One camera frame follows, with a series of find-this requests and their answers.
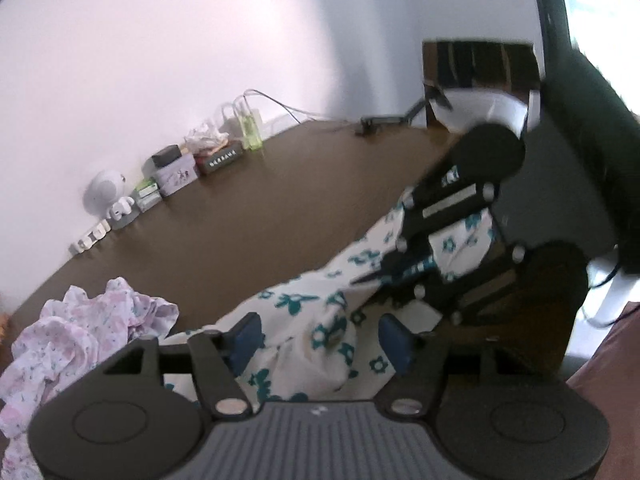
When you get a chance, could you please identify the pale printed tin box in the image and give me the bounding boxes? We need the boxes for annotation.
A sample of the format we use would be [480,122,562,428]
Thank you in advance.
[145,154,199,197]

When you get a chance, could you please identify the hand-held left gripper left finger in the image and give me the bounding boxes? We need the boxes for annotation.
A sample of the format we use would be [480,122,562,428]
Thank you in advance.
[101,312,264,419]

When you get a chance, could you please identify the white garment with teal flowers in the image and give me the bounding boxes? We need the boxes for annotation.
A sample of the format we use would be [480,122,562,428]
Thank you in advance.
[162,167,498,406]

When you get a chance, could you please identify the brown wooden chair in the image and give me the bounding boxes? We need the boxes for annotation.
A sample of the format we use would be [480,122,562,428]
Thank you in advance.
[421,38,544,132]

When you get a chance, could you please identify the small black box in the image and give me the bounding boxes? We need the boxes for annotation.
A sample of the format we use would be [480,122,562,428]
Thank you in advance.
[151,144,182,167]

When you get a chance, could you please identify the black pole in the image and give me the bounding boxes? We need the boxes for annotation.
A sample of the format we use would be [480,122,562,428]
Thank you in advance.
[527,0,573,61]

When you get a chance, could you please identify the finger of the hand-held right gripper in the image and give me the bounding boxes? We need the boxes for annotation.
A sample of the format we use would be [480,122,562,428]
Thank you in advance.
[350,245,528,328]
[397,160,501,256]

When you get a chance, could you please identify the white bag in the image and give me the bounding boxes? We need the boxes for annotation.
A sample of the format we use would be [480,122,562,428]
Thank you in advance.
[430,86,542,135]

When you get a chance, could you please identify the white round-headed robot toy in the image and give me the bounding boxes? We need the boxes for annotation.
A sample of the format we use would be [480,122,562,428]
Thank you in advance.
[81,169,137,231]

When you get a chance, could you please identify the crumpled white tissue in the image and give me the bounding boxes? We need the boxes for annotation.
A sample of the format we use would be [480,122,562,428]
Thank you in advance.
[184,119,229,154]

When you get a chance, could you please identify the white charging cable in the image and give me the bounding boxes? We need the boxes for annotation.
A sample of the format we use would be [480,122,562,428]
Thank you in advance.
[244,89,351,124]

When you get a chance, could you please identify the green liquid bottle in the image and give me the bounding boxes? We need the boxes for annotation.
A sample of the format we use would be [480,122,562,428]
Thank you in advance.
[240,105,264,150]

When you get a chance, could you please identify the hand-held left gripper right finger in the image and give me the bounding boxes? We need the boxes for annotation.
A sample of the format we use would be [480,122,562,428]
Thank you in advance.
[377,314,542,418]

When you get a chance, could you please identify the white charger plug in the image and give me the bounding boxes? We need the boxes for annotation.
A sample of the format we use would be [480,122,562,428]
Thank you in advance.
[219,102,242,137]

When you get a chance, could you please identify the dark tissue box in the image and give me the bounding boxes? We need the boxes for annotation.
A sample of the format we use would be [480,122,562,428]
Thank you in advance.
[194,141,246,177]

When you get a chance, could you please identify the lilac floral garment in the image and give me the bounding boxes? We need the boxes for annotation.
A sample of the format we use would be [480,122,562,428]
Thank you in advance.
[0,276,181,480]

